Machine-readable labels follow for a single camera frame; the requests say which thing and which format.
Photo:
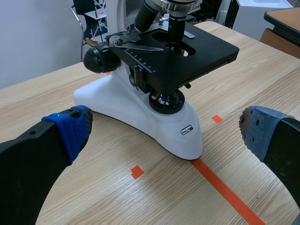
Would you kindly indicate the wooden desk with black edge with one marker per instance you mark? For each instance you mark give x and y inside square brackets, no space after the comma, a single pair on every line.
[281,28]

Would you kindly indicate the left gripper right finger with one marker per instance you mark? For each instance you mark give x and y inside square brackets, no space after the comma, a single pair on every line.
[276,138]

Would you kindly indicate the dark blue chair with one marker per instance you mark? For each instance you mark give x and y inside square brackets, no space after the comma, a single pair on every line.
[91,18]

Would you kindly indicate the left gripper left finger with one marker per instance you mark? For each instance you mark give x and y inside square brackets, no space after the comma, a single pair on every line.
[35,152]

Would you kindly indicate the white and black microscope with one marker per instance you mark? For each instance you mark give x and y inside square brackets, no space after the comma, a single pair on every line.
[159,70]

